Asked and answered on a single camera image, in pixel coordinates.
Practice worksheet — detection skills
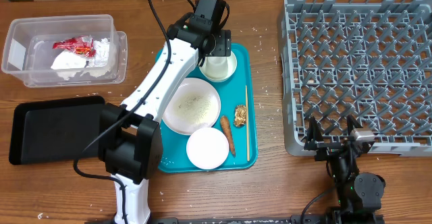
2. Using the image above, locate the clear plastic bin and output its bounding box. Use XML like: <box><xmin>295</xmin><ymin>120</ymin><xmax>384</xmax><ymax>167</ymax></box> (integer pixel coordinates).
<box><xmin>1</xmin><ymin>14</ymin><xmax>128</xmax><ymax>88</ymax></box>

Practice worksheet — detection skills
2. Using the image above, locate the wooden chopstick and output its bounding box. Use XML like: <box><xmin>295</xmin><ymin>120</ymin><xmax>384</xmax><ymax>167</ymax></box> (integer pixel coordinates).
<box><xmin>245</xmin><ymin>85</ymin><xmax>250</xmax><ymax>162</ymax></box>

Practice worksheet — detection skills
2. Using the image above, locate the white tissue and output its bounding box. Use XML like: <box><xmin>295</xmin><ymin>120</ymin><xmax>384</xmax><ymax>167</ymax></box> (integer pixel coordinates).
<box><xmin>86</xmin><ymin>38</ymin><xmax>110</xmax><ymax>67</ymax></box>

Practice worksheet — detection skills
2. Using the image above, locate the red snack wrapper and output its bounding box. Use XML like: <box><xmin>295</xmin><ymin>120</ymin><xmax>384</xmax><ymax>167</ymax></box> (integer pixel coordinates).
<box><xmin>52</xmin><ymin>36</ymin><xmax>96</xmax><ymax>57</ymax></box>

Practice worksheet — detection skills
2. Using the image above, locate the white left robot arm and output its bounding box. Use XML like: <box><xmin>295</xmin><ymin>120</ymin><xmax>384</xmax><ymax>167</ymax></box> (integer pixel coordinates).
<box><xmin>73</xmin><ymin>0</ymin><xmax>232</xmax><ymax>223</ymax></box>

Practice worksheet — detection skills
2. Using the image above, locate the large white plate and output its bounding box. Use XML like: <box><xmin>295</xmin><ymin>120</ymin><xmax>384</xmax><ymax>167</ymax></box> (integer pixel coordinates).
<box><xmin>163</xmin><ymin>78</ymin><xmax>221</xmax><ymax>135</ymax></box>

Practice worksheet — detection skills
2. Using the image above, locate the teal plastic tray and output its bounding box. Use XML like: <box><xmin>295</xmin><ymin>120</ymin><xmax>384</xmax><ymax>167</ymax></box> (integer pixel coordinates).
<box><xmin>159</xmin><ymin>43</ymin><xmax>258</xmax><ymax>173</ymax></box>

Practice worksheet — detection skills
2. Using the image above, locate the white paper cup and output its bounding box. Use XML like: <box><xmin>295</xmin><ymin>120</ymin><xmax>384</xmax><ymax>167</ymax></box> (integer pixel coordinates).
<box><xmin>204</xmin><ymin>57</ymin><xmax>228</xmax><ymax>79</ymax></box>

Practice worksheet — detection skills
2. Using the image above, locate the white crumpled napkin in bin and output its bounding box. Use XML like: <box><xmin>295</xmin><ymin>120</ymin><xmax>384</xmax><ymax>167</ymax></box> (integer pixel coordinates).
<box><xmin>51</xmin><ymin>50</ymin><xmax>87</xmax><ymax>80</ymax></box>

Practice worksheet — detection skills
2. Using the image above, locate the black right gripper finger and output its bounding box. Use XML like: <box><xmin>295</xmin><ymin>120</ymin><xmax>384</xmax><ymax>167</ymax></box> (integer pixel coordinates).
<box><xmin>346</xmin><ymin>115</ymin><xmax>362</xmax><ymax>136</ymax></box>
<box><xmin>306</xmin><ymin>117</ymin><xmax>323</xmax><ymax>142</ymax></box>

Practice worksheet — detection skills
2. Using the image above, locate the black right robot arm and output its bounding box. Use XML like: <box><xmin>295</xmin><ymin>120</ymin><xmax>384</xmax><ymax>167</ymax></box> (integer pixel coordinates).
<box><xmin>300</xmin><ymin>115</ymin><xmax>386</xmax><ymax>224</ymax></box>

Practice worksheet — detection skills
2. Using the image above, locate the orange carrot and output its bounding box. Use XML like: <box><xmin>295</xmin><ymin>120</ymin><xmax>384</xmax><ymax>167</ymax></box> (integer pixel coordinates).
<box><xmin>220</xmin><ymin>115</ymin><xmax>236</xmax><ymax>157</ymax></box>

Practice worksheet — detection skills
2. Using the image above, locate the black plastic tray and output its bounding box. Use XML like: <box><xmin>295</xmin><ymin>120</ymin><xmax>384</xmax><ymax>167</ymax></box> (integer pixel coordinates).
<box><xmin>9</xmin><ymin>96</ymin><xmax>105</xmax><ymax>165</ymax></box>

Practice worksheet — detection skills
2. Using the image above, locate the brown food scrap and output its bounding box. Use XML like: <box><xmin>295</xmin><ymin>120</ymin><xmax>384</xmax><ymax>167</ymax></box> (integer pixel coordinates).
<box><xmin>234</xmin><ymin>105</ymin><xmax>247</xmax><ymax>128</ymax></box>

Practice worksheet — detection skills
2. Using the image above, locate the light green bowl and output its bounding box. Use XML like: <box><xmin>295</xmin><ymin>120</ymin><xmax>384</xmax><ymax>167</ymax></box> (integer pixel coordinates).
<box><xmin>200</xmin><ymin>52</ymin><xmax>237</xmax><ymax>82</ymax></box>

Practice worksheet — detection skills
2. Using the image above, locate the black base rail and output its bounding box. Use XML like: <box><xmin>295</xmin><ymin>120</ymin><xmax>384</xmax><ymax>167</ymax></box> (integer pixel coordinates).
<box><xmin>84</xmin><ymin>215</ymin><xmax>385</xmax><ymax>224</ymax></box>

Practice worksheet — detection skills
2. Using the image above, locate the grey dishwasher rack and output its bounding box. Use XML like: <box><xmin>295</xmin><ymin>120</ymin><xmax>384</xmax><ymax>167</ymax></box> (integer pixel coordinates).
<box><xmin>277</xmin><ymin>0</ymin><xmax>431</xmax><ymax>157</ymax></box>

